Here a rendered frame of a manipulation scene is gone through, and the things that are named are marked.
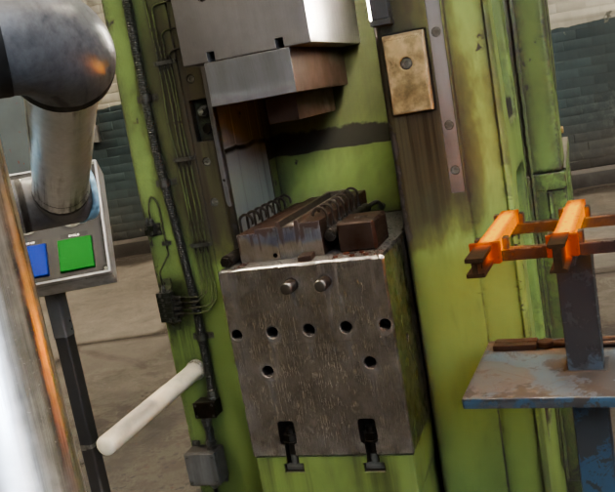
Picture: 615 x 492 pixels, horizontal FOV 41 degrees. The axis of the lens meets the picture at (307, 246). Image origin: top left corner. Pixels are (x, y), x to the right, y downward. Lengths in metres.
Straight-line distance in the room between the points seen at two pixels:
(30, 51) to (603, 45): 7.28
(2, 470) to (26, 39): 0.39
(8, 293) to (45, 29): 0.25
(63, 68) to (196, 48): 0.99
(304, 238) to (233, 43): 0.45
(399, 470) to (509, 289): 0.47
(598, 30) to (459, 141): 6.14
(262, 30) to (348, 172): 0.61
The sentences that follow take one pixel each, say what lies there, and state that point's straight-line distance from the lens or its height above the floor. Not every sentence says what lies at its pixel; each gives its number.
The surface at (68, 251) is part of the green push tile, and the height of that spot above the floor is 1.02.
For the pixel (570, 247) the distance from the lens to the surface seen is 1.32.
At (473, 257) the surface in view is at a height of 0.98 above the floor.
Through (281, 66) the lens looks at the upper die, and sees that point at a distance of 1.76.
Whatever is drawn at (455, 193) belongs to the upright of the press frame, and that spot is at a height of 0.99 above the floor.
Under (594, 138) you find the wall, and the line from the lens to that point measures 7.92.
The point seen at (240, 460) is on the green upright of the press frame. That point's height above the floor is 0.36.
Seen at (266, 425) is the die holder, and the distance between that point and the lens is 1.90.
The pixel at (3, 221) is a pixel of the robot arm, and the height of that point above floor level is 1.19.
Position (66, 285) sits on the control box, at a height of 0.94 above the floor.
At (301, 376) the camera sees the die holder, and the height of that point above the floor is 0.66.
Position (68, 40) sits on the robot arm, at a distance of 0.85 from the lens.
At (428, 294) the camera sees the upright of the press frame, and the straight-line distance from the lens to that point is 1.90.
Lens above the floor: 1.26
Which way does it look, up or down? 10 degrees down
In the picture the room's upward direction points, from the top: 10 degrees counter-clockwise
